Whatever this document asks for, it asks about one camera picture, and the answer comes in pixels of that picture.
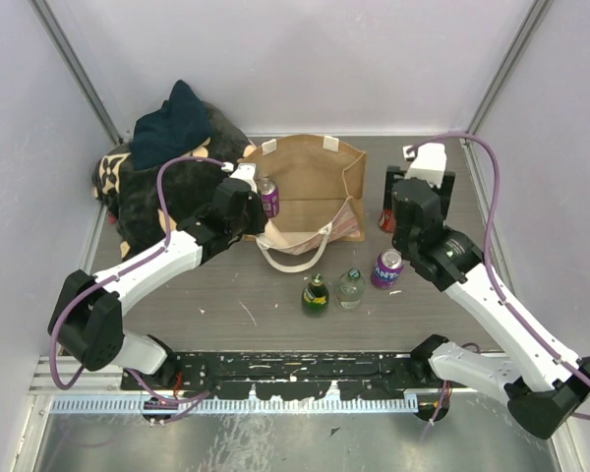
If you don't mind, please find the purple Fanta can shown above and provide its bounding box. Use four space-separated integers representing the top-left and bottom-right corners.
371 249 404 289
257 178 279 218

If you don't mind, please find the red Coke can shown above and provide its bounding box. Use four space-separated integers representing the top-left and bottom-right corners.
379 208 395 233

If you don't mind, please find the tan canvas tote bag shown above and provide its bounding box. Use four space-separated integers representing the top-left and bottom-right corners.
239 134 367 273

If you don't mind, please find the green Perrier bottle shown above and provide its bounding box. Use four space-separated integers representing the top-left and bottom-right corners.
301 273 329 318

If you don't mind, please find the clear glass Chang bottle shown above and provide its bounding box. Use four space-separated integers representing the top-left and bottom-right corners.
334 267 365 310

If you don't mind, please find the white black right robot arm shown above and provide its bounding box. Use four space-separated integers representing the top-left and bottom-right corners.
383 166 590 440

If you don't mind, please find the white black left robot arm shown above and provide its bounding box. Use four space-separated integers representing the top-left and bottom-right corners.
48 164 267 389

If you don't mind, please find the dark blue cloth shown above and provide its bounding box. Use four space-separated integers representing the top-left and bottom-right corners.
129 80 212 170

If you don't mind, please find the black floral cushion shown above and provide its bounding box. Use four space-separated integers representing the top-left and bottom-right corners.
91 101 255 261

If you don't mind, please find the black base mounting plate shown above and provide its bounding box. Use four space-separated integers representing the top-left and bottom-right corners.
120 349 453 402

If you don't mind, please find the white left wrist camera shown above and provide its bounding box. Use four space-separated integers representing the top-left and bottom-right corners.
221 162 258 192

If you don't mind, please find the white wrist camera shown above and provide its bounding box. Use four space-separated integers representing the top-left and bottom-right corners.
221 162 258 192
402 143 447 189

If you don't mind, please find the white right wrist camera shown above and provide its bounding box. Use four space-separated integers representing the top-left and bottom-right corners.
402 143 447 189

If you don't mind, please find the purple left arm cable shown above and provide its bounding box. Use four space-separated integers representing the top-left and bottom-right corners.
48 156 232 424

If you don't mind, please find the grey slotted cable duct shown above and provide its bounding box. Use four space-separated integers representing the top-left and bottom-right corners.
50 393 419 415

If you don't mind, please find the aluminium frame rail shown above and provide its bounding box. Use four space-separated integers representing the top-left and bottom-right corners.
29 357 123 394

